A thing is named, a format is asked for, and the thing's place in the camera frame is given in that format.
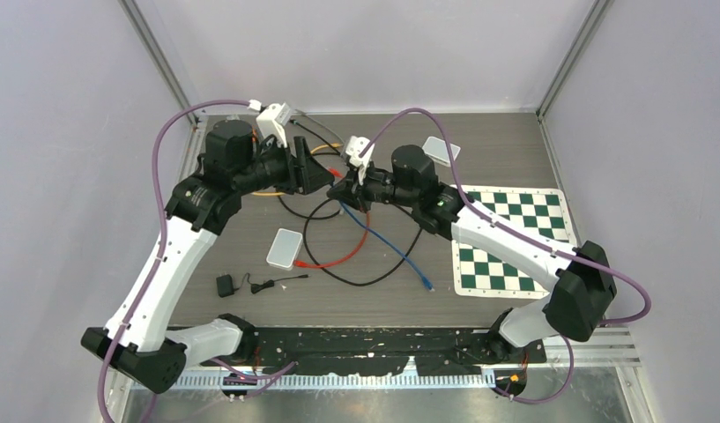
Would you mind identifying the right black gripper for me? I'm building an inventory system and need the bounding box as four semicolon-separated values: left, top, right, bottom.
328;159;418;215

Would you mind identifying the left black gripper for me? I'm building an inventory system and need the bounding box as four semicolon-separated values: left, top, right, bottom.
234;134;335;196

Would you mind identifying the red ethernet cable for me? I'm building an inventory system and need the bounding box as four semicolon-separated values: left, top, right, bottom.
293;167;371;271

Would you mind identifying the white network switch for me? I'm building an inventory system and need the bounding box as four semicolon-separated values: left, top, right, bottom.
265;228;303;271
422;137;461;167

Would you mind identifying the blue ethernet cable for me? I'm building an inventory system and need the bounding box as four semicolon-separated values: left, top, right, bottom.
339;201;434;292

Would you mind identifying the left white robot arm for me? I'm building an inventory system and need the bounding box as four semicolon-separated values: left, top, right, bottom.
81;120;335;394

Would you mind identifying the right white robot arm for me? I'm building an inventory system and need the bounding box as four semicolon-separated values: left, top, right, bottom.
328;137;617;362

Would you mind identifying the black power adapter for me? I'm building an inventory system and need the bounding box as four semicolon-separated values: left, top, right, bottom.
215;273;308;298

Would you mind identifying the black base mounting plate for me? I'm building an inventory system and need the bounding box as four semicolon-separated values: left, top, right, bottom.
219;327;546;376

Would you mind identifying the green white chessboard mat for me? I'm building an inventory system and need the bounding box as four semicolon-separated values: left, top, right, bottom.
451;185;577;301

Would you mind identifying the long black ethernet cable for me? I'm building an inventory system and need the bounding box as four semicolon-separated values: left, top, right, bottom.
302;198;424;288

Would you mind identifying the grey ethernet cable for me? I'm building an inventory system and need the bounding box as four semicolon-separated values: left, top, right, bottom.
292;109;349;154

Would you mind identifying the yellow ethernet cable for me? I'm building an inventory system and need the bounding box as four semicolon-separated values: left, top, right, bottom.
251;143;345;198

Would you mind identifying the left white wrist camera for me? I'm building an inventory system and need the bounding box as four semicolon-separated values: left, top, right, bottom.
248;100;294;148

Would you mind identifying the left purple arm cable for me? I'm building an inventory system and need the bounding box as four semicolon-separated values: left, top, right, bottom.
96;99;262;423

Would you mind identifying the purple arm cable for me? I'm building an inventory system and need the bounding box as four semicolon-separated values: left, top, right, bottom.
359;107;653;328
96;99;262;423

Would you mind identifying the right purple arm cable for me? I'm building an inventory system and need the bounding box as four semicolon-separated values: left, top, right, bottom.
359;107;653;328

